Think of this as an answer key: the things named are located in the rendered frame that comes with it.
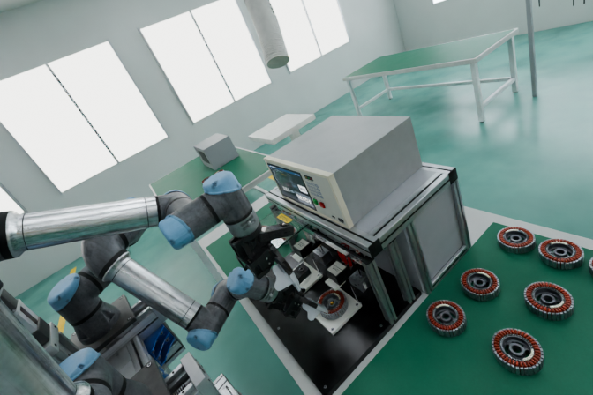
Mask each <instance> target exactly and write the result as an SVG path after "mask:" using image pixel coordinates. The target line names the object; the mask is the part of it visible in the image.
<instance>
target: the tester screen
mask: <svg viewBox="0 0 593 395"><path fill-rule="evenodd" d="M268 166H269V167H270V169H271V171H272V173H273V175H274V178H275V180H276V182H277V183H278V185H279V187H280V189H281V190H283V191H286V190H284V189H283V187H282V186H284V187H287V188H289V190H290V192H291V193H290V192H288V193H289V194H291V195H294V196H296V198H297V195H296V193H295V191H296V192H299V193H301V194H304V195H306V196H307V197H309V194H306V193H304V192H302V191H300V190H296V189H293V187H292V185H291V183H295V184H297V185H300V186H303V187H305V186H304V183H303V181H302V179H301V176H300V175H299V174H296V173H293V172H290V171H288V170H285V169H281V168H277V167H274V166H271V165H268ZM286 192H287V191H286ZM282 194H283V195H285V196H287V197H289V198H293V197H291V196H289V195H286V194H284V193H282ZM293 199H295V198H293ZM295 200H296V201H298V202H300V201H299V200H298V198H297V199H295ZM300 203H302V202H300Z"/></svg>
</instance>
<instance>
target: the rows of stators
mask: <svg viewBox="0 0 593 395"><path fill-rule="evenodd" d="M509 237H510V240H508V238H509ZM497 238H498V244H499V246H500V247H501V248H502V249H503V250H506V251H507V252H510V253H512V252H513V253H515V252H516V254H519V253H520V254H522V253H525V252H526V253H527V252H530V251H531V250H533V249H534V248H535V247H536V238H535V236H534V234H533V233H532V232H531V231H529V230H528V229H527V228H524V227H505V228H503V229H501V230H500V231H499V232H498V234H497ZM522 238H523V239H524V240H522ZM552 250H554V251H552ZM567 252H569V253H570V254H571V255H572V256H569V255H568V254H567ZM538 253H539V257H540V259H541V260H542V261H543V262H544V263H545V264H547V265H549V266H551V267H553V268H557V267H558V269H560V267H561V270H565V269H566V270H568V269H569V270H571V269H575V267H576V268H578V267H579V266H581V265H582V263H583V261H584V252H583V249H582V247H580V246H579V245H578V244H577V243H575V242H571V241H569V240H566V239H564V240H563V239H559V238H557V240H556V238H553V239H550V240H549V239H548V240H545V241H543V242H541V243H540V244H539V246H538ZM559 253H561V254H559ZM589 272H590V274H591V276H592V277H593V258H591V259H590V261H589Z"/></svg>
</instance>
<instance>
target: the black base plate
mask: <svg viewBox="0 0 593 395"><path fill-rule="evenodd" d="M321 246H323V247H324V248H326V249H328V250H329V251H330V253H331V255H332V257H333V260H332V261H331V262H329V263H328V264H327V265H323V264H322V263H320V261H318V260H317V259H316V258H315V256H314V255H313V253H312V252H311V253H310V254H309V256H308V257H307V258H306V259H305V260H303V261H305V262H306V263H307V264H308V265H310V266H311V267H313V268H314V269H315V270H317V271H318V269H317V267H316V265H315V264H314V262H313V260H312V259H313V258H314V259H315V261H316V263H317V266H318V268H319V270H320V272H322V273H323V277H322V278H321V279H320V280H318V281H317V282H316V283H315V284H314V285H313V286H312V287H311V288H310V289H308V290H307V291H306V292H305V293H304V297H306V298H310V299H312V300H314V301H315V302H317V301H318V300H319V298H320V296H321V295H322V294H323V293H325V292H326V291H327V290H330V289H332V288H331V287H330V286H328V285H327V284H326V283H325V281H326V280H327V279H328V277H327V272H326V269H327V268H328V267H329V266H330V265H331V264H332V263H334V262H335V261H336V260H339V261H340V262H341V258H340V256H339V255H338V252H337V250H335V249H334V248H332V247H330V246H329V245H327V244H325V243H324V242H323V243H321ZM294 254H295V252H294V251H292V252H291V253H289V254H288V255H287V256H286V257H285V259H286V261H287V262H288V264H289V266H290V267H291V269H292V270H293V269H294V268H295V267H297V266H298V265H299V263H298V262H297V261H296V260H295V259H294V258H293V257H292V256H293V255H294ZM303 261H302V262H303ZM378 269H379V273H380V276H381V278H382V280H383V282H384V285H385V287H386V290H387V293H388V296H389V298H390V301H391V303H392V305H393V308H394V312H395V314H396V316H397V319H396V320H394V323H393V324H390V323H389V322H388V321H387V320H386V319H385V318H384V316H383V313H382V311H381V308H380V306H379V303H378V301H377V298H376V296H375V294H374V292H373V290H372V286H369V287H368V288H367V289H366V290H365V291H364V292H362V291H361V290H359V289H358V288H356V287H355V286H353V285H352V284H350V282H349V278H347V279H346V280H345V281H346V282H345V283H344V284H342V285H341V286H340V288H341V289H342V290H343V291H345V292H346V293H347V294H349V295H350V296H351V297H353V298H354V299H355V300H356V297H355V295H354V293H353V291H352V289H351V287H350V285H352V286H353V288H354V289H355V292H356V294H357V297H358V299H359V301H360V302H361V303H362V307H361V308H360V309H359V310H358V311H357V312H356V313H355V314H354V315H353V316H352V317H351V319H350V320H349V321H348V322H347V323H346V324H345V325H344V326H343V327H342V328H341V329H340V330H339V331H338V332H337V333H336V334H335V335H334V336H333V335H332V334H331V333H330V332H329V331H328V330H327V329H326V328H325V327H324V326H323V325H322V324H321V323H320V322H319V321H318V320H317V319H316V318H314V320H312V321H310V320H309V319H308V312H307V311H306V310H305V309H303V304H302V305H301V310H300V312H299V314H298V315H297V317H296V319H295V318H292V317H285V316H284V315H283V314H282V313H281V312H280V311H279V310H278V309H273V308H272V309H268V308H267V307H266V305H265V304H264V303H263V302H262V301H258V300H254V299H252V298H249V299H250V301H251V302H252V304H253V305H254V306H255V308H256V309H257V310H258V312H259V313H260V314H261V316H263V317H264V319H265V320H266V322H267V323H268V324H269V326H270V327H271V328H272V330H273V331H274V332H275V334H276V335H277V336H278V338H279V339H280V340H281V342H282V343H283V345H284V346H285V347H286V348H287V349H288V350H289V352H290V353H291V354H292V356H293V357H294V358H295V360H296V361H297V363H298V364H299V365H300V367H301V368H302V369H303V371H304V372H305V373H306V375H307V376H308V377H309V378H310V379H311V381H312V382H313V383H314V385H315V386H316V387H317V389H318V390H319V391H320V393H321V394H322V395H333V394H334V392H335V391H336V390H337V389H338V388H339V387H340V386H341V385H342V383H343V382H344V381H345V380H346V379H347V378H348V377H349V375H350V374H351V373H352V372H353V371H354V370H355V369H356V368H357V366H358V365H359V364H360V363H361V362H362V361H363V360H364V358H365V357H366V356H367V355H368V354H369V353H370V352H371V351H372V349H373V348H374V347H375V346H377V345H378V343H379V342H380V341H381V340H382V339H383V338H384V337H385V336H386V335H387V333H388V332H389V331H390V330H391V329H392V328H393V327H394V325H395V324H396V323H397V322H398V321H399V320H400V319H401V318H402V316H403V315H404V314H405V313H406V312H407V311H408V310H409V308H410V307H411V306H412V305H413V304H414V303H415V302H416V300H417V299H418V298H419V297H420V296H421V295H422V294H421V291H420V290H418V289H417V288H415V287H412V289H413V292H414V295H415V297H416V299H415V300H412V303H408V301H404V300H403V297H402V293H401V290H400V288H399V285H398V282H397V280H396V277H395V276H394V275H392V274H391V273H389V272H386V271H385V270H383V269H381V268H379V267H378Z"/></svg>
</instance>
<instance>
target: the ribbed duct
mask: <svg viewBox="0 0 593 395"><path fill-rule="evenodd" d="M244 2H245V5H246V7H247V10H248V12H249V13H250V15H251V19H252V22H253V24H254V26H255V29H256V31H257V34H258V37H259V42H260V45H261V48H262V51H263V55H264V57H265V60H266V66H267V67H268V68H270V69H277V68H281V67H282V66H284V65H286V64H287V63H288V62H289V54H288V51H287V49H286V45H285V42H284V39H283V37H282V33H281V29H280V25H279V22H278V19H277V17H276V15H275V14H274V9H273V7H272V6H271V3H270V2H269V0H244Z"/></svg>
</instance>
